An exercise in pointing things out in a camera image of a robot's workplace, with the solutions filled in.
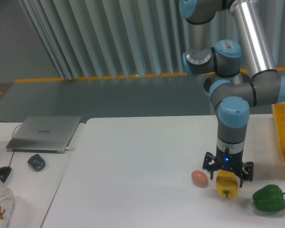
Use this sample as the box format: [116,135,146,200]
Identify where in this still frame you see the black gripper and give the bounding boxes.
[202,146,254,188]

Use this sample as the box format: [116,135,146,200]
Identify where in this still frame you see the yellow bell pepper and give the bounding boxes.
[216,170,238,198]

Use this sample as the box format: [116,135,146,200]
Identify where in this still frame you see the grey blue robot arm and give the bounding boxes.
[179,0,285,181]

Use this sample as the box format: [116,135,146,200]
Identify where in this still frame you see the green bell pepper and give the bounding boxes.
[252,184,285,212]

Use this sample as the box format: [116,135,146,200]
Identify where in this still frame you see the yellow plastic basket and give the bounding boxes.
[272,102,285,165]

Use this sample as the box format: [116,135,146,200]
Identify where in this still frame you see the brown egg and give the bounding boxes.
[191,171,208,188]

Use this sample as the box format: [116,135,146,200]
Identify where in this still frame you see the silver closed laptop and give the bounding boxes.
[6,116,81,153]

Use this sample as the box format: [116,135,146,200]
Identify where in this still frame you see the white folding curtain partition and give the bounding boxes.
[21,0,285,80]

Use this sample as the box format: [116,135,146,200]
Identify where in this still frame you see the dark blue small tray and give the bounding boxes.
[28,154,46,171]

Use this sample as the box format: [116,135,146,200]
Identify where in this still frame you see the white side table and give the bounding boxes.
[0,123,85,228]

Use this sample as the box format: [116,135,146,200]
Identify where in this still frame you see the black computer mouse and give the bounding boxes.
[0,166,12,183]

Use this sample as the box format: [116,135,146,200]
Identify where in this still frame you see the white cloth with orange letters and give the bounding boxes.
[0,180,15,228]

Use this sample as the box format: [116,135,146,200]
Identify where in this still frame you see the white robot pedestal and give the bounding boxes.
[203,71,251,115]

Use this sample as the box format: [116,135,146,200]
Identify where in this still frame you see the black mouse cable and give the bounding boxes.
[0,121,22,168]

